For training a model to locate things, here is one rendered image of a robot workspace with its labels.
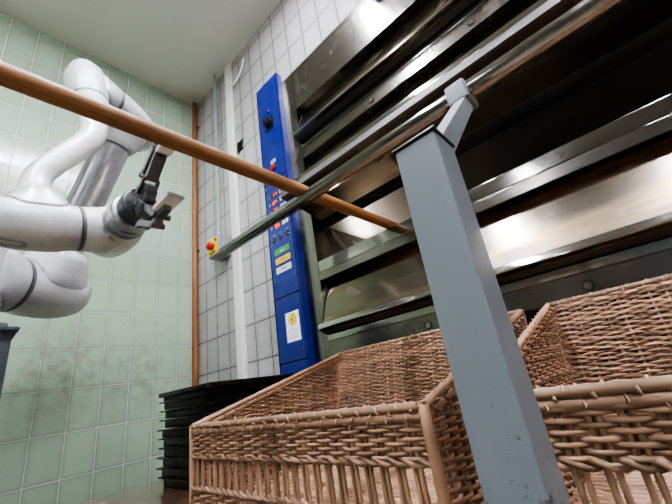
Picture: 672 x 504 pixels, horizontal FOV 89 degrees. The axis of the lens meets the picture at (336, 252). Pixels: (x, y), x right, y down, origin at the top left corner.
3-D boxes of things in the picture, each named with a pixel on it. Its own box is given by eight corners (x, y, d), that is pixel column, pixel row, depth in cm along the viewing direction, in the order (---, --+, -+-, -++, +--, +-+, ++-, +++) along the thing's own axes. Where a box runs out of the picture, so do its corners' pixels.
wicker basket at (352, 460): (354, 451, 98) (339, 352, 108) (580, 453, 63) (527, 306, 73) (182, 516, 64) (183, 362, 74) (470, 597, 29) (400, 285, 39)
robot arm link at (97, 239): (151, 243, 83) (86, 241, 73) (128, 264, 93) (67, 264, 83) (146, 203, 86) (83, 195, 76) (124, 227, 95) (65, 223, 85)
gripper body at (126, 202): (153, 199, 81) (170, 181, 76) (151, 231, 78) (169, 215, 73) (117, 189, 76) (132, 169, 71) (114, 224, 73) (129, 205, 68)
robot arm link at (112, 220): (145, 242, 82) (155, 233, 79) (101, 234, 76) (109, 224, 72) (147, 209, 86) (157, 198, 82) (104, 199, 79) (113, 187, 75)
